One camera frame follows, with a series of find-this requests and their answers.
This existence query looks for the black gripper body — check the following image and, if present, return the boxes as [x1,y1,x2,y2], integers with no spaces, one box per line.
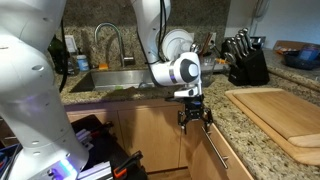
[181,96,207,122]

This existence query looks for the wooden drawer with metal handle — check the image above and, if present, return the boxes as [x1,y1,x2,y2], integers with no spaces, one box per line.
[178,121,254,180]

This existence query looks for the large wooden cutting board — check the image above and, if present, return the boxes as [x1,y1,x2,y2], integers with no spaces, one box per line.
[224,87,320,167]

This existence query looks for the small wooden cutting board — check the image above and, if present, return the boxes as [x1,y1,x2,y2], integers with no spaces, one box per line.
[232,90,320,149]

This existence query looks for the black countertop appliance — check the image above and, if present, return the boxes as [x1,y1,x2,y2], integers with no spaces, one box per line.
[249,35,267,49]

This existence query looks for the wide wooden cabinet door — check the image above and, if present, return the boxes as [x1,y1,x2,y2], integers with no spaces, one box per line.
[117,105,184,174]

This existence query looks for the metal serving spoon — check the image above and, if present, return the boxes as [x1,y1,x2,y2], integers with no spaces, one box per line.
[189,42,201,54]

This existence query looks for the steel kitchen scissors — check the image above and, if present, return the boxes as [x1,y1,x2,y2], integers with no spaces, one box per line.
[223,51,238,68]

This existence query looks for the black knife block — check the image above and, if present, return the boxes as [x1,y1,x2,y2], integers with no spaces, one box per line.
[228,48,271,87]

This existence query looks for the brown wooden utensil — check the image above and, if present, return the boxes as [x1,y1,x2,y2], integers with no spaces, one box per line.
[199,32,214,56]

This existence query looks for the white dinner plate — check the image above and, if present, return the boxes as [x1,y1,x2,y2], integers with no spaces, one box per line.
[163,28,195,63]

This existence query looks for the orange and black clamp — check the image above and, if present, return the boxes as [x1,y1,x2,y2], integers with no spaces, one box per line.
[113,150,144,179]

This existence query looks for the stainless steel sink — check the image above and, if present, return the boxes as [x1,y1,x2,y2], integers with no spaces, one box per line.
[69,68,158,94]

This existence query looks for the steel gooseneck faucet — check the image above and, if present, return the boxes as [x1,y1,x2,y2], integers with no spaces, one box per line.
[94,22,136,68]

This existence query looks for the silver aluminium profile bars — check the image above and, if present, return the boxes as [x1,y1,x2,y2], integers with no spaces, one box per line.
[74,128,114,180]

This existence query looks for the dark blue bowl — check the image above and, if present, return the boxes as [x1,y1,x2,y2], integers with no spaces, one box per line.
[283,49,320,71]

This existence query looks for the brown wooden box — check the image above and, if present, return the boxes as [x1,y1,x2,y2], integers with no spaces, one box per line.
[273,39,308,56]

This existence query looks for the white tub with blue label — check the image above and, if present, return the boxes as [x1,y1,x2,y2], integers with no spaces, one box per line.
[76,54,90,72]

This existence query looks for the blue plastic cup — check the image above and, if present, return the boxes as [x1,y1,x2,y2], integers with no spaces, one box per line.
[298,43,320,62]

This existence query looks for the small clear soap bottle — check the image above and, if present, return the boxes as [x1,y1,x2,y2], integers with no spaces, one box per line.
[65,51,80,77]

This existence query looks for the dark green glass bottle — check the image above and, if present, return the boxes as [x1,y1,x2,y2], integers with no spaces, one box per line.
[47,34,66,75]

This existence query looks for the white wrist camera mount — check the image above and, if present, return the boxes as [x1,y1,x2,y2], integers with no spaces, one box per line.
[173,83,203,100]

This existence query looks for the steel handled knife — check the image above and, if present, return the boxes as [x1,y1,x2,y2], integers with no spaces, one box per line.
[225,39,239,59]
[242,27,256,51]
[237,32,251,54]
[232,35,246,58]

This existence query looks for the white wall outlet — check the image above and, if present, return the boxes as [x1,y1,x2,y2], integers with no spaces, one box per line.
[63,34,78,54]
[209,31,218,44]

